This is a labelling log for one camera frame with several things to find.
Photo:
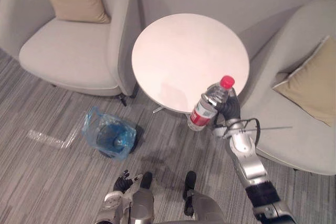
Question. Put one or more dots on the grey armchair with piped cushion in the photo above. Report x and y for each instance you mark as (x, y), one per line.
(294, 108)

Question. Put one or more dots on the tan cushion with white piping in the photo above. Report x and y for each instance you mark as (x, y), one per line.
(312, 82)

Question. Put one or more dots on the round white tea table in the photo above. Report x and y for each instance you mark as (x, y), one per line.
(190, 62)

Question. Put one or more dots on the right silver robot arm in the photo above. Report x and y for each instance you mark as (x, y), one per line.
(249, 161)

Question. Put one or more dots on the robot left leg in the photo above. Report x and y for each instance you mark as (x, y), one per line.
(143, 200)

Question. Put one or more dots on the clear bottle with red cap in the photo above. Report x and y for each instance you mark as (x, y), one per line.
(208, 104)

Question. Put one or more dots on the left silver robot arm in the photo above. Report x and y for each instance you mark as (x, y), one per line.
(118, 205)

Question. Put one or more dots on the small bin with blue bag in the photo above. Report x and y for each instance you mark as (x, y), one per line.
(111, 133)

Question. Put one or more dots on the grey armchair with tan cushion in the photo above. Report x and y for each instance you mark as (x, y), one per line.
(68, 48)

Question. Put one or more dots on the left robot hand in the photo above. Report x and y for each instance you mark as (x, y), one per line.
(121, 182)

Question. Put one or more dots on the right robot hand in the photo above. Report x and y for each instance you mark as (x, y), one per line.
(232, 108)

